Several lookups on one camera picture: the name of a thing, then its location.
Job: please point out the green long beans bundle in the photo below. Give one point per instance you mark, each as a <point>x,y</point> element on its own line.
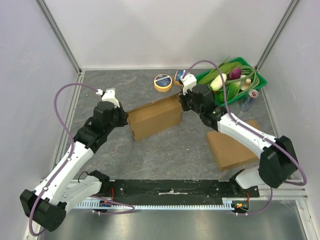
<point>246,72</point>

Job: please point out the aluminium frame post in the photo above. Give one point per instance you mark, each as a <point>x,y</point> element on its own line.
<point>58,34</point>
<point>293,4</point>

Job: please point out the brown mushroom toy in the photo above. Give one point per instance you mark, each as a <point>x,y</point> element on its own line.
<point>246,84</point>

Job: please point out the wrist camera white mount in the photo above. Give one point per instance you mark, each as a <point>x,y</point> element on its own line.
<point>188,81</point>
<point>109,95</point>

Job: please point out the brown cardboard box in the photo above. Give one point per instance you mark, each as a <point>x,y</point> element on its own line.
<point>227,152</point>

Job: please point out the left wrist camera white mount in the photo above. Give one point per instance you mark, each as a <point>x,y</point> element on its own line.
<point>109,95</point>

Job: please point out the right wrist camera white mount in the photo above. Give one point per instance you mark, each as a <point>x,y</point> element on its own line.
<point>188,81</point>

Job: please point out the yellow tape roll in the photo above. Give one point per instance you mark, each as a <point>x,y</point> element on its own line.
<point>163,83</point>

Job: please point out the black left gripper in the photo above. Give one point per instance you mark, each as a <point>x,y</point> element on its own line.
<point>124,116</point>

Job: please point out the aluminium frame post left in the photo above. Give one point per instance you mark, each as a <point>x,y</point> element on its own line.
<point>58,34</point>

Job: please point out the aluminium frame post right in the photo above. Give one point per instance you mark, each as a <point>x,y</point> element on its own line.
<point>293,4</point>

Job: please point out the grey slotted cable duct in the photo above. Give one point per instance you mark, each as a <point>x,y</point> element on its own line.
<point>226,204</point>

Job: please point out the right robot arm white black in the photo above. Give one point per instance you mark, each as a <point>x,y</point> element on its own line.
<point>277,157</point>

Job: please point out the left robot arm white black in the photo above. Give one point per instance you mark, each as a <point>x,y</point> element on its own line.
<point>49,203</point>

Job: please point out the green plastic tray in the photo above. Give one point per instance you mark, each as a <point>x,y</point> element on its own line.
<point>238,95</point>

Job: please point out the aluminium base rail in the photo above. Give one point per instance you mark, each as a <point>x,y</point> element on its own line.
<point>284,192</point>

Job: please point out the green leafy vegetable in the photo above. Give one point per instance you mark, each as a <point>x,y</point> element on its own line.
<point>208,77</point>

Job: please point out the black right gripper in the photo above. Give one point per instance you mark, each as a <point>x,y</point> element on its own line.
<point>185,101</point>

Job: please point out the cardboard sheet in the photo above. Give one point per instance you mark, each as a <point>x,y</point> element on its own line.
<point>155,117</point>

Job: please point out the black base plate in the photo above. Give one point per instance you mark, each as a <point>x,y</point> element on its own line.
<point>173,191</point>

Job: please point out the yellow sponge block blue label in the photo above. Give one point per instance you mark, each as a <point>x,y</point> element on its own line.
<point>177,77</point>

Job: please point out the purple onion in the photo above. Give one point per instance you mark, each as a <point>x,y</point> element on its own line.
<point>235,74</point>

